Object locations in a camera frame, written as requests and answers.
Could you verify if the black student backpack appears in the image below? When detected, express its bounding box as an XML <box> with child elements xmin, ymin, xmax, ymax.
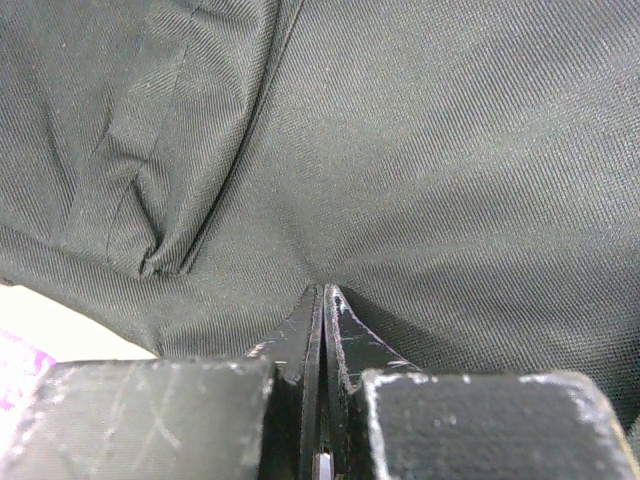
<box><xmin>1</xmin><ymin>1</ymin><xmax>639</xmax><ymax>426</ymax></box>

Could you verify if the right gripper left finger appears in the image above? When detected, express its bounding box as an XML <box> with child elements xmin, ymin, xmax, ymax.
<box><xmin>1</xmin><ymin>287</ymin><xmax>320</xmax><ymax>479</ymax></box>

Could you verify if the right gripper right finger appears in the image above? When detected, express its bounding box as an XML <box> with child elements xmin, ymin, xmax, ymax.
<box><xmin>324</xmin><ymin>285</ymin><xmax>639</xmax><ymax>479</ymax></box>

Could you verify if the purple 52-storey treehouse book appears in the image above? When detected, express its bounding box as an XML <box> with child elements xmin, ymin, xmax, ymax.
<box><xmin>0</xmin><ymin>330</ymin><xmax>55</xmax><ymax>412</ymax></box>

